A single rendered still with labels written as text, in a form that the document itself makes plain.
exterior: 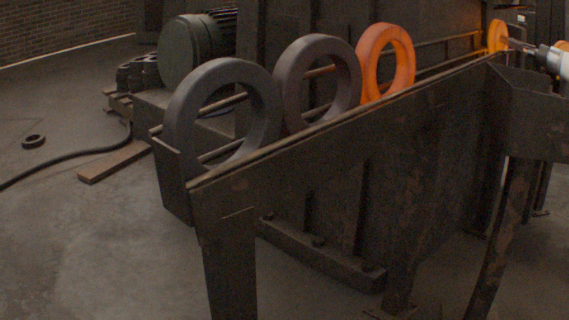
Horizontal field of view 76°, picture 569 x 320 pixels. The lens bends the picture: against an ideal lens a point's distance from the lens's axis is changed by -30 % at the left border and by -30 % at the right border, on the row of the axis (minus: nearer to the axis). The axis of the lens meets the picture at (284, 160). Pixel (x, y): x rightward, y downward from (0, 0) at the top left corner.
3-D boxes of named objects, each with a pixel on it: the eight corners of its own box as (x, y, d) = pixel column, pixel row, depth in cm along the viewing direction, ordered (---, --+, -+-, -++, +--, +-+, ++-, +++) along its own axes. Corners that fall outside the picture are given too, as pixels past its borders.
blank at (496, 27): (486, 21, 126) (494, 24, 124) (500, 16, 135) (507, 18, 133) (488, 66, 134) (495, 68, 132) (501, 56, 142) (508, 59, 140)
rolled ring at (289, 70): (359, 28, 78) (345, 25, 81) (277, 49, 68) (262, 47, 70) (365, 126, 87) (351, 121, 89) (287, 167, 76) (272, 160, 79)
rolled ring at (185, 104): (277, 45, 67) (261, 42, 69) (163, 87, 57) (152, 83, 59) (288, 163, 76) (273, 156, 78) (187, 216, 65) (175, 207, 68)
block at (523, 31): (496, 80, 157) (499, 21, 147) (502, 79, 162) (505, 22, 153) (519, 87, 150) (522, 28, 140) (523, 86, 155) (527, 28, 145)
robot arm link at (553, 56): (562, 75, 121) (548, 69, 125) (566, 50, 117) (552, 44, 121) (557, 77, 115) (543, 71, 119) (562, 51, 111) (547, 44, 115)
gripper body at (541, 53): (544, 69, 119) (521, 59, 124) (548, 67, 124) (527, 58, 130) (547, 47, 115) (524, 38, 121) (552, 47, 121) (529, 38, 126)
